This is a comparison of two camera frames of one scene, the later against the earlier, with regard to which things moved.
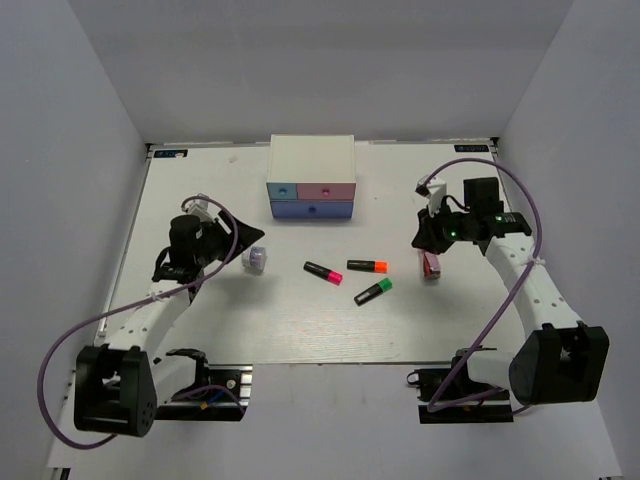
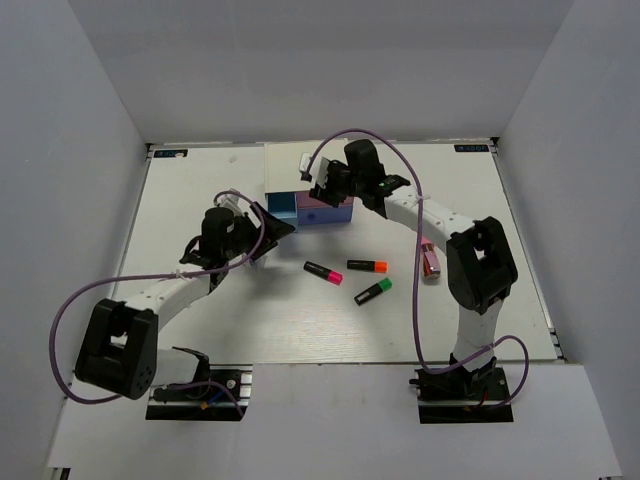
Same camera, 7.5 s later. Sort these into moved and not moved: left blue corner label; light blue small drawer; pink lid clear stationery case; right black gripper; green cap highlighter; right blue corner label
Moved: right black gripper; light blue small drawer
Not moved: left blue corner label; right blue corner label; pink lid clear stationery case; green cap highlighter
